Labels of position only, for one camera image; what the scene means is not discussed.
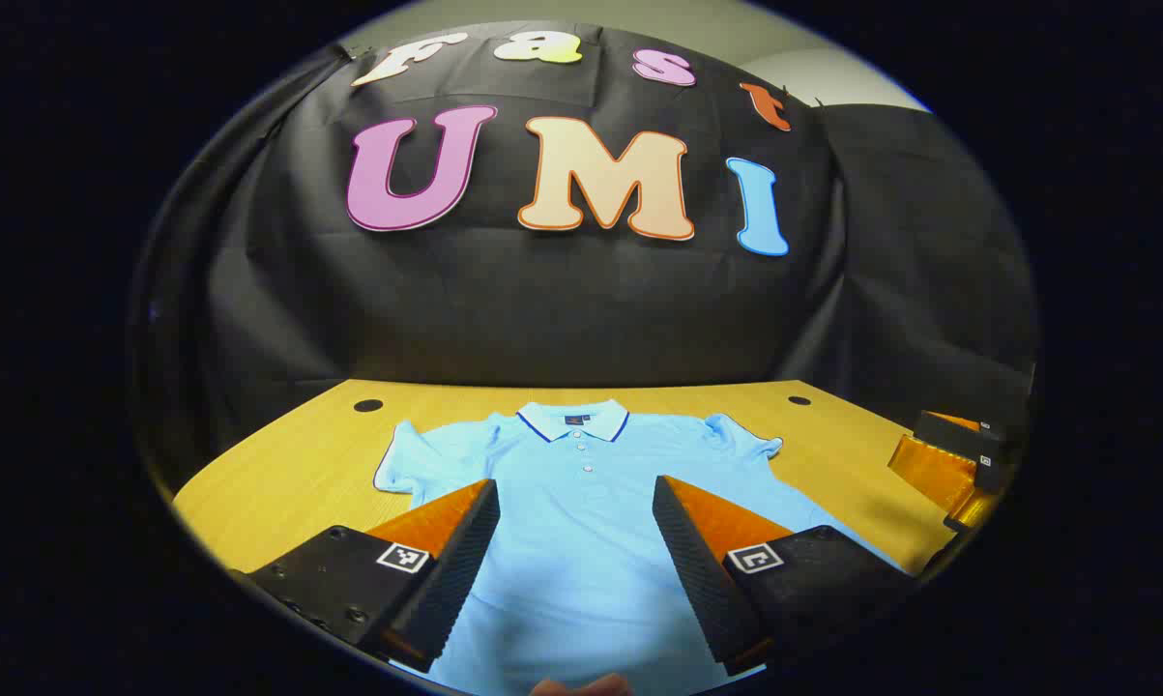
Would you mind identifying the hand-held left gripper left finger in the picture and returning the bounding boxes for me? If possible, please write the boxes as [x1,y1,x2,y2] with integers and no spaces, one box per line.
[225,478,502,675]

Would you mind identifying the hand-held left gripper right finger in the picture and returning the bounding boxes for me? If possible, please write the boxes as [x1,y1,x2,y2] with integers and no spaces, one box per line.
[652,475,922,678]

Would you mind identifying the black backdrop cloth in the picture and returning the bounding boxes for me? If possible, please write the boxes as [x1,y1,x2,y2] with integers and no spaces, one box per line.
[129,21,1039,504]

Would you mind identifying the light blue T-shirt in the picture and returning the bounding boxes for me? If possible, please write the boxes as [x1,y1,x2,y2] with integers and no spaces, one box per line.
[373,399,911,696]

